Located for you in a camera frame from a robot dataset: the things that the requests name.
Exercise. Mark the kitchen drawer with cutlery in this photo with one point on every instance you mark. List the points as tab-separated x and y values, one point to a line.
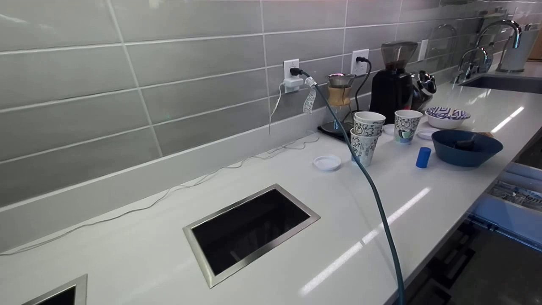
509	214

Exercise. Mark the round white lid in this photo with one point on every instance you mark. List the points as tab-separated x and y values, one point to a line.
328	163

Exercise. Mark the white plug adapter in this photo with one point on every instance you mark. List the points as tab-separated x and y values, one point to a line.
294	85

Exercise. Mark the steel rimmed counter opening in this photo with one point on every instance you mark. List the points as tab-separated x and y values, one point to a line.
252	231

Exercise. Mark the glass jar with amber contents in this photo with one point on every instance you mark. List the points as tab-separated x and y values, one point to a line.
340	96

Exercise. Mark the patterned paper cup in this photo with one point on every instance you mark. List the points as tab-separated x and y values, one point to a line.
370	121
363	148
407	126

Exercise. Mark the black coffee grinder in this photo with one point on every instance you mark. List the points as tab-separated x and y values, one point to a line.
395	85

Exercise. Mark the small blue cylinder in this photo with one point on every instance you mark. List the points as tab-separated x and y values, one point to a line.
424	158

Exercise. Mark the shiny metal kettle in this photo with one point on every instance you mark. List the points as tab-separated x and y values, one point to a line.
424	85

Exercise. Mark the blue white patterned bowl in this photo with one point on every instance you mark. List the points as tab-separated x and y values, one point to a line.
448	118

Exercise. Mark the dark blue bowl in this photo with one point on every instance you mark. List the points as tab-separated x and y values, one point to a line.
468	148

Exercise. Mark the small chrome faucet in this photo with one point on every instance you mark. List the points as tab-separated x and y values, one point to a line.
472	62

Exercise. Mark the steel sink basin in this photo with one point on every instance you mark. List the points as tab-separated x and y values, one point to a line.
506	84

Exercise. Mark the tall chrome faucet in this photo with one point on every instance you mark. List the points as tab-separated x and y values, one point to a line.
502	26

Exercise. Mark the white wall outlet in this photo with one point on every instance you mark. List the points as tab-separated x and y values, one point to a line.
290	67
360	62
423	50

